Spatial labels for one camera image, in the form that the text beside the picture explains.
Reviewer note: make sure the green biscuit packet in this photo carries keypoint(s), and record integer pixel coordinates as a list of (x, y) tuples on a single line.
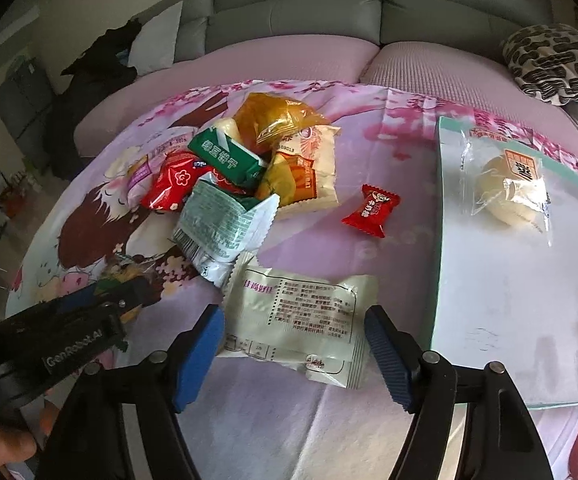
[(226, 157)]

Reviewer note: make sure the white cream roll snack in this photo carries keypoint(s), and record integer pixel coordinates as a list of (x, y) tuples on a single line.
[(226, 130)]

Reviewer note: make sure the red floor item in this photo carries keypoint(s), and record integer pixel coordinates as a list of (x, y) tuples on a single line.
[(11, 202)]

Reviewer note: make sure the pink sofa seat cover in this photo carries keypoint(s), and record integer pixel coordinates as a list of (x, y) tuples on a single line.
[(289, 60)]

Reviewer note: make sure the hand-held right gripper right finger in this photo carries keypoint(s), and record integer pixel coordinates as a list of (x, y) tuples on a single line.
[(386, 360)]

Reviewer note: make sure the clear bun packet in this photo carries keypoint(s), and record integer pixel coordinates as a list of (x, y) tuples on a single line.
[(511, 192)]

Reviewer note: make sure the pink cake roll packet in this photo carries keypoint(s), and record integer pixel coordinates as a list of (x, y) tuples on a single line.
[(141, 172)]

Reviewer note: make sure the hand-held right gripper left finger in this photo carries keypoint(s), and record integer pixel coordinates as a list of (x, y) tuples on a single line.
[(196, 360)]

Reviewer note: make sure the red candy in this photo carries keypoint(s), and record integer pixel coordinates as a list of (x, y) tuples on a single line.
[(371, 210)]

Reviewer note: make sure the black clothes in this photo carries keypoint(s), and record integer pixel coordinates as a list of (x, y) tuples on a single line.
[(96, 75)]

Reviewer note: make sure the cream snack packet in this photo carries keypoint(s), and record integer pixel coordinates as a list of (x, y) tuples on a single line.
[(299, 310)]

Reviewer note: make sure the orange clear cake packet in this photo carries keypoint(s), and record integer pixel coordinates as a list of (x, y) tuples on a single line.
[(276, 115)]

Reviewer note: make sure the black white patterned pillow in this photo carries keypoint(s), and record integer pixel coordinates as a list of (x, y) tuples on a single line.
[(554, 62)]

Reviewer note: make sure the silver green snack packet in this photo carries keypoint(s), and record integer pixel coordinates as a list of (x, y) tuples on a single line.
[(219, 225)]

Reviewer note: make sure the white orange snack packet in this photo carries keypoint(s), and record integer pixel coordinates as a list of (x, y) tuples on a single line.
[(314, 175)]

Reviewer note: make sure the pink printed blanket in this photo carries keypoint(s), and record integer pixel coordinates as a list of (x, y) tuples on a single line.
[(349, 260)]

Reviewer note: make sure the grey sofa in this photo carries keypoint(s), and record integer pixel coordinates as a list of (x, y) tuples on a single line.
[(294, 5)]

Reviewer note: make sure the yellow clear snack packet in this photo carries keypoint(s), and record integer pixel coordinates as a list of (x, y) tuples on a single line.
[(275, 180)]

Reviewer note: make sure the person's left hand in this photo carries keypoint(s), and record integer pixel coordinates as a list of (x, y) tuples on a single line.
[(1, 447)]

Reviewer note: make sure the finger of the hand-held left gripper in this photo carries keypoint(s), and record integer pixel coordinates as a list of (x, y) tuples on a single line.
[(79, 294), (126, 292)]

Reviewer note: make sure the red flower print packet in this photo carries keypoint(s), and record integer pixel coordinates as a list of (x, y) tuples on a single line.
[(171, 185)]

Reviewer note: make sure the dark storage boxes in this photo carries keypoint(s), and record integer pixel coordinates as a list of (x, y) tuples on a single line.
[(24, 95)]

